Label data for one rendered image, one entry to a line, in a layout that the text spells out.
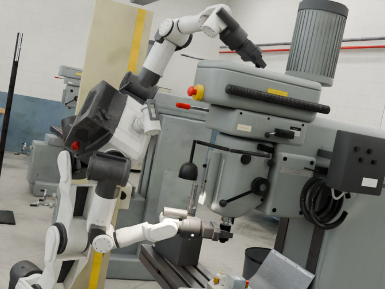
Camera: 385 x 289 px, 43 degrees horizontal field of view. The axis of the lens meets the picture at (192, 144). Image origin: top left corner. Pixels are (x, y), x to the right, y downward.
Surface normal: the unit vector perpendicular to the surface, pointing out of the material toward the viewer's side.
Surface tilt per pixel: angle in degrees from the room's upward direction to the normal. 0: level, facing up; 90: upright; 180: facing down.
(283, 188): 90
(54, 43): 90
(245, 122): 90
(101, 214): 104
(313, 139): 90
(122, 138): 57
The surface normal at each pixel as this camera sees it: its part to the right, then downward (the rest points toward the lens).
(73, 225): 0.65, 0.26
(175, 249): -0.80, -0.11
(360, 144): 0.40, 0.15
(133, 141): 0.66, -0.36
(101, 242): 0.12, 0.36
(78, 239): 0.69, 0.03
